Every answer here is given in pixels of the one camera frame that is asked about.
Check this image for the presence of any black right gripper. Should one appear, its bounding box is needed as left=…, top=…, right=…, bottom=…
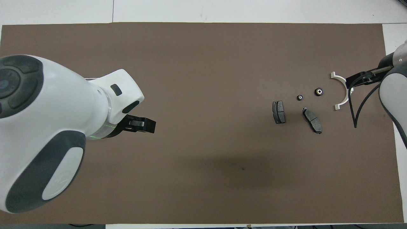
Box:
left=345, top=65, right=395, bottom=90

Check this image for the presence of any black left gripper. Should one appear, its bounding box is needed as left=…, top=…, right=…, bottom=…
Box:
left=104, top=114, right=156, bottom=139

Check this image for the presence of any curved dark brake pad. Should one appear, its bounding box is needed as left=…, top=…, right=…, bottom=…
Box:
left=302, top=107, right=323, bottom=135

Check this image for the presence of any brown table mat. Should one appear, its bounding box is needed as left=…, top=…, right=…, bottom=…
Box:
left=0, top=22, right=405, bottom=225

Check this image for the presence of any rectangular dark brake pad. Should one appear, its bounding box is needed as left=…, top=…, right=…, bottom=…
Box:
left=272, top=101, right=286, bottom=124

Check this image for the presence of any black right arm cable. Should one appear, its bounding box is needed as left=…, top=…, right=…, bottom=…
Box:
left=348, top=74, right=383, bottom=129

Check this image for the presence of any white semicircular bracket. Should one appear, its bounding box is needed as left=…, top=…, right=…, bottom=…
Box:
left=330, top=72, right=354, bottom=111

